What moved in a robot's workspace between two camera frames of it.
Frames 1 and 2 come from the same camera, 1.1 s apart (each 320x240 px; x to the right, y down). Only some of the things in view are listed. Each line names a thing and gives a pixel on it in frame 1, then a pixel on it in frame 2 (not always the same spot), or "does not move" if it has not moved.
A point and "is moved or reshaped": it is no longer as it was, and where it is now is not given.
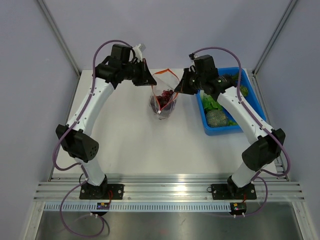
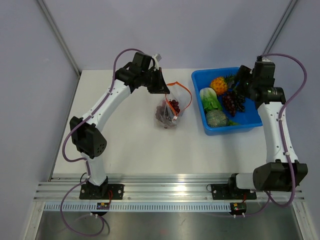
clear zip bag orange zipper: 163,97 is moved or reshaped
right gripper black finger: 183,85 → 243,85
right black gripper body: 196,81 → 254,84
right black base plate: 225,192 does not move
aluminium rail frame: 167,188 does not move
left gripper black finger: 146,78 → 157,84
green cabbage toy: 209,103 does not move
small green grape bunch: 231,122 does not move
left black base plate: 102,191 does not move
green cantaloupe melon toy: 216,118 does not move
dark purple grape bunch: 166,108 → 163,117
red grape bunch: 165,98 → 174,105
